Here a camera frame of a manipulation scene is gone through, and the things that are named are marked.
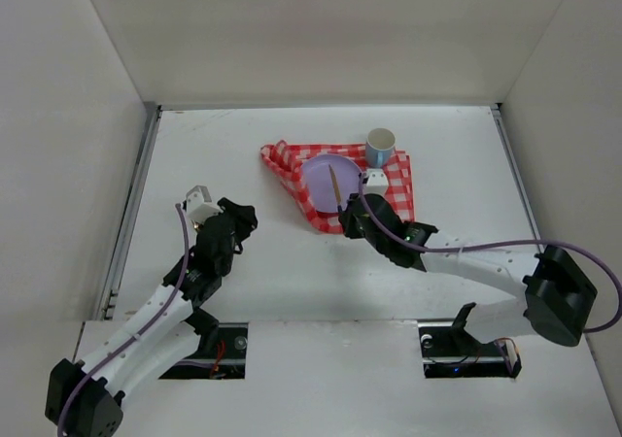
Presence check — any red white checkered cloth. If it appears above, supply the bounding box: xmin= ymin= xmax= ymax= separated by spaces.
xmin=259 ymin=140 xmax=415 ymax=234

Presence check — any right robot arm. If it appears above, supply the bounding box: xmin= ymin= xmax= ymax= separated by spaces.
xmin=338 ymin=194 xmax=597 ymax=347

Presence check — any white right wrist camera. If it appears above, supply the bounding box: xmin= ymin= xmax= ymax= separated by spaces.
xmin=363 ymin=168 xmax=389 ymax=196

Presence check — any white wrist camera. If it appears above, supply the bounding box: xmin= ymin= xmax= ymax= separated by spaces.
xmin=363 ymin=168 xmax=389 ymax=196
xmin=185 ymin=185 xmax=222 ymax=224

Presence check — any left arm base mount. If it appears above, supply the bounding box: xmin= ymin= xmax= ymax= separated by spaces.
xmin=160 ymin=310 xmax=249 ymax=381

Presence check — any aluminium table rail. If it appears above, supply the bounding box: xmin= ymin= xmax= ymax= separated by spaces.
xmin=490 ymin=103 xmax=540 ymax=240
xmin=91 ymin=101 xmax=161 ymax=320

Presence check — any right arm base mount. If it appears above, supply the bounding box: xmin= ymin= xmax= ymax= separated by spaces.
xmin=418 ymin=303 xmax=522 ymax=380

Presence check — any gold knife green handle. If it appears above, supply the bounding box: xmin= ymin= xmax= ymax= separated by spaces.
xmin=328 ymin=165 xmax=343 ymax=214

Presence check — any blue white mug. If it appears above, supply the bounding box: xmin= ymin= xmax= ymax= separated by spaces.
xmin=365 ymin=128 xmax=396 ymax=169

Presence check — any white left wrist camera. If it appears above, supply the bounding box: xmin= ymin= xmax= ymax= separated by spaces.
xmin=185 ymin=185 xmax=222 ymax=224

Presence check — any purple plastic plate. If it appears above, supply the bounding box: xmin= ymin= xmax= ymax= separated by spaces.
xmin=301 ymin=153 xmax=361 ymax=214

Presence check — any left aluminium table rail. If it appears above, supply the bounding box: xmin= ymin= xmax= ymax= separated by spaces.
xmin=91 ymin=101 xmax=161 ymax=320

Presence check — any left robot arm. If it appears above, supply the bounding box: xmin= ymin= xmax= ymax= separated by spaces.
xmin=45 ymin=195 xmax=259 ymax=436

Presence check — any right aluminium table rail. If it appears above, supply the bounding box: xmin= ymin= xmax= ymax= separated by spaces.
xmin=490 ymin=103 xmax=540 ymax=240

